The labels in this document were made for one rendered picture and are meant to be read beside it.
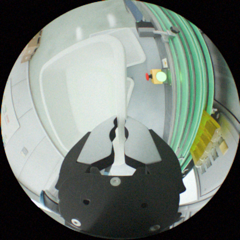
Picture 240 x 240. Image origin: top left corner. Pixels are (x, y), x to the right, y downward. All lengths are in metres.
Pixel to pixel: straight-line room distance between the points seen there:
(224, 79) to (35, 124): 3.85
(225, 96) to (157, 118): 0.49
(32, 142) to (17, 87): 1.99
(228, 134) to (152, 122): 0.51
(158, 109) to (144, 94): 0.13
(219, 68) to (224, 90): 0.12
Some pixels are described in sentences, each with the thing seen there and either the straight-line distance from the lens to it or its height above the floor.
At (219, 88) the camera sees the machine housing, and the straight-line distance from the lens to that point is 0.54.
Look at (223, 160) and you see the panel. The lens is 0.52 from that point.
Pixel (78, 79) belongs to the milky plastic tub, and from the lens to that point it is 0.20.
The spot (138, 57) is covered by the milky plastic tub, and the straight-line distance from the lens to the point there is 0.47.
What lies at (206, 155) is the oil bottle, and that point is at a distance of 0.42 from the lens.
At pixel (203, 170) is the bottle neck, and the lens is 0.46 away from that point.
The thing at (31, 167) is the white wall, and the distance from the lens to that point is 3.59.
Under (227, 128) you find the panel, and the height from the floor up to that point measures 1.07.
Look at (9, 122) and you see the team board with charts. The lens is 3.32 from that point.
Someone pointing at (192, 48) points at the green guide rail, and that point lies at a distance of 0.37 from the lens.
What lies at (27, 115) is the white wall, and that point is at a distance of 3.39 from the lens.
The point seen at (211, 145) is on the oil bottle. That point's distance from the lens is 0.38.
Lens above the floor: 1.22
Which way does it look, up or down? 58 degrees down
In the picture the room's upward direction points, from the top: 162 degrees counter-clockwise
